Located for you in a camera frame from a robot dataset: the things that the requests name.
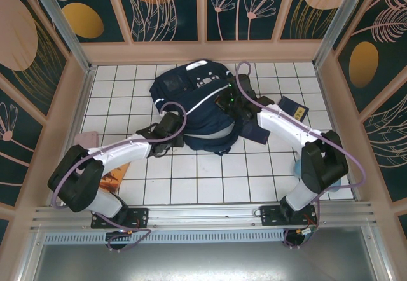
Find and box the navy book yellow label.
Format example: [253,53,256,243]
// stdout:
[244,124,272,146]
[279,95,310,124]

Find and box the navy blue backpack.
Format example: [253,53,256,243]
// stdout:
[149,58,255,156]

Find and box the orange book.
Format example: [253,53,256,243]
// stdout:
[99,163,130,196]

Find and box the light blue plastic box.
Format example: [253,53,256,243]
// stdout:
[292,159,343,193]

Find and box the grey metal sheet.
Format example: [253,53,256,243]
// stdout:
[18,241,390,281]

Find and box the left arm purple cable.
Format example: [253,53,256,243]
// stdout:
[50,101,187,254]

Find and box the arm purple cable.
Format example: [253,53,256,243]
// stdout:
[50,101,187,254]
[237,60,366,250]

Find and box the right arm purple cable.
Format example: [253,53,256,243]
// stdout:
[237,60,366,250]

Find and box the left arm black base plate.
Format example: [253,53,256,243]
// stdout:
[90,207,150,230]

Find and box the aluminium mounting rail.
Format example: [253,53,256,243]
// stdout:
[30,200,381,231]

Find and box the slotted grey cable duct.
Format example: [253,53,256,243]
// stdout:
[43,230,289,246]

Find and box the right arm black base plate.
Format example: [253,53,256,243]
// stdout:
[259,204,319,228]

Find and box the aluminium frame post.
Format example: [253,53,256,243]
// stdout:
[313,0,373,69]
[27,0,98,75]

